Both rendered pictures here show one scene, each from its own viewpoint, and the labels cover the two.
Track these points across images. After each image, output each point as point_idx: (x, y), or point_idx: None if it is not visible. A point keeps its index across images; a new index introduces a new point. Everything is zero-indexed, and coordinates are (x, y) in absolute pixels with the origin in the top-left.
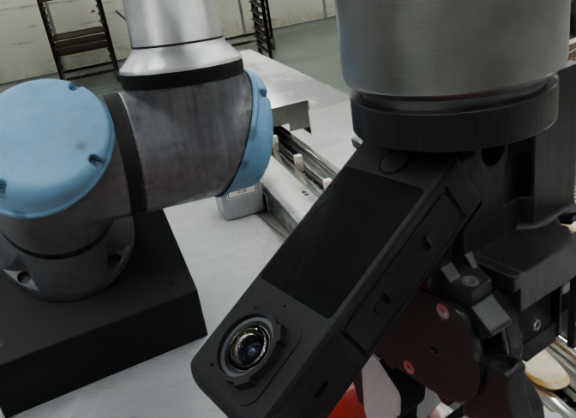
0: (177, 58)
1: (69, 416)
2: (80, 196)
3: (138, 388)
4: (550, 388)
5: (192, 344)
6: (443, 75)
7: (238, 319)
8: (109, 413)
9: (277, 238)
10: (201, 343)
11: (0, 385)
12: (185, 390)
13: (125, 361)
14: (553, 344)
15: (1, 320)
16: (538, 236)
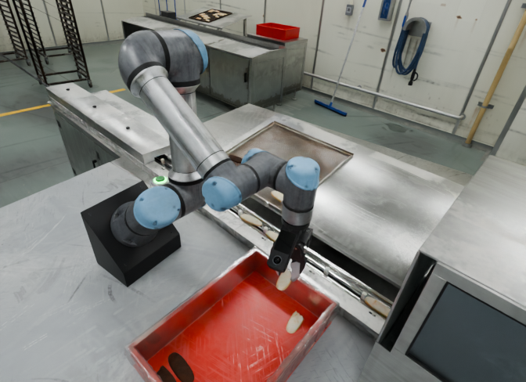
0: (193, 176)
1: (151, 281)
2: (174, 220)
3: (168, 268)
4: None
5: (178, 250)
6: (301, 223)
7: (274, 256)
8: (163, 277)
9: None
10: (180, 249)
11: (127, 277)
12: (185, 264)
13: (160, 260)
14: None
15: (123, 257)
16: (304, 234)
